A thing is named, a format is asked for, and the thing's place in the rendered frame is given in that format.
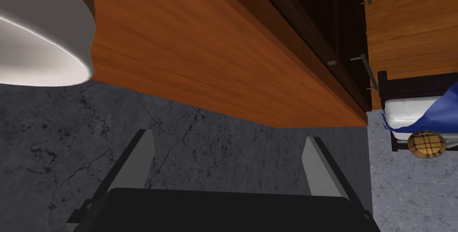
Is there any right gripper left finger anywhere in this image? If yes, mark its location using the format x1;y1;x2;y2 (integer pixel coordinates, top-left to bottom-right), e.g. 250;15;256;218
85;129;156;205

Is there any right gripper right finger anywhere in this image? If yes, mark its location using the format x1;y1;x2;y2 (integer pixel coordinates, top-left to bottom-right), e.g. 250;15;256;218
301;136;366;214

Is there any bed with blue blanket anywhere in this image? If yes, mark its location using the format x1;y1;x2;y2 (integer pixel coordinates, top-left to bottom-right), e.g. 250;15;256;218
377;70;458;160

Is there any wooden cupboard with dark drawers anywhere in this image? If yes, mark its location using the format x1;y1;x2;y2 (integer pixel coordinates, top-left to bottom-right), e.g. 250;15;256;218
59;0;380;129

